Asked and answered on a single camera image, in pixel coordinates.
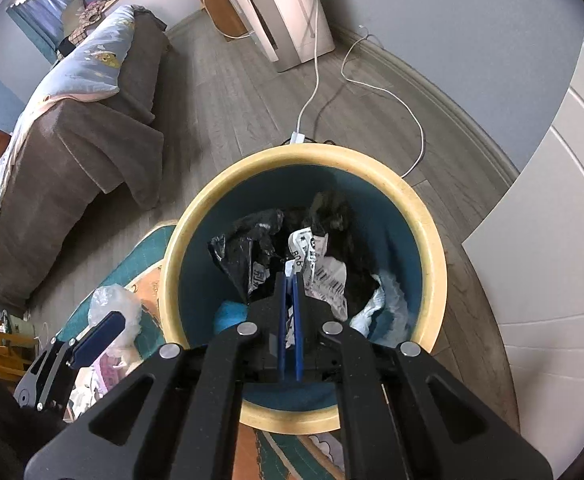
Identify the pink and white packet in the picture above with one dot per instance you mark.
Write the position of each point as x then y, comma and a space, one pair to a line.
104, 367

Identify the blue curtain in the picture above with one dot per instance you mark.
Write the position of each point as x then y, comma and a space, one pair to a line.
57, 5

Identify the wooden side table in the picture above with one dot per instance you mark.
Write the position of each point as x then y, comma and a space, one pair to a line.
2, 352

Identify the pink patterned pillow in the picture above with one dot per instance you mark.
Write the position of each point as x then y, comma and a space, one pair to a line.
92, 12

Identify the bed with grey blanket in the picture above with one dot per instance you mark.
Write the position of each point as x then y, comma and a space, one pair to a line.
72, 160

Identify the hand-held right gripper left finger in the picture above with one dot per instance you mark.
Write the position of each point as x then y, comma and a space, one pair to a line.
282, 330

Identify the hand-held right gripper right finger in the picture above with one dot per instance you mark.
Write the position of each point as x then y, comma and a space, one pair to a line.
297, 330

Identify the black plastic bag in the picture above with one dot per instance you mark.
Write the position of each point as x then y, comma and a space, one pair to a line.
237, 255

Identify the white printed paper wrapper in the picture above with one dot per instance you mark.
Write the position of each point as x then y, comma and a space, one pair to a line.
322, 270

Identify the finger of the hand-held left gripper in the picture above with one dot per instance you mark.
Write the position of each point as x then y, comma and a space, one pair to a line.
99, 332

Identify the blue round lump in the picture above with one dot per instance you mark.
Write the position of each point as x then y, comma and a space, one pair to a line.
229, 316

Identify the white power adapter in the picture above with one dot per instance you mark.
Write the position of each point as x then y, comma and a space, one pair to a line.
298, 136

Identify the dark crumpled bag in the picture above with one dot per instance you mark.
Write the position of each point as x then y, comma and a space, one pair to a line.
334, 210

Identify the white light blue tissue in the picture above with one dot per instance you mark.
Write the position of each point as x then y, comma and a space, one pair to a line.
377, 305

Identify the yellow rimmed blue trash bin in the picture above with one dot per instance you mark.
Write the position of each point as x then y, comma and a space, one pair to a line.
422, 240

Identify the white floor appliance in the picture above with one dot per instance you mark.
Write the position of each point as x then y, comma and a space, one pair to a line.
292, 10

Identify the teal and orange rug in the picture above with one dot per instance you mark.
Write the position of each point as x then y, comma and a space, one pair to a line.
147, 250

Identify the wooden cabinet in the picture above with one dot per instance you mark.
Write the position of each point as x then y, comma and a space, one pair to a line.
217, 2

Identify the white panelled door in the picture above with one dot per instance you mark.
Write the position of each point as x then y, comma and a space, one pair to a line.
562, 210

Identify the clear plastic bag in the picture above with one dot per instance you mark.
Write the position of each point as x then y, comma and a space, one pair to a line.
114, 305

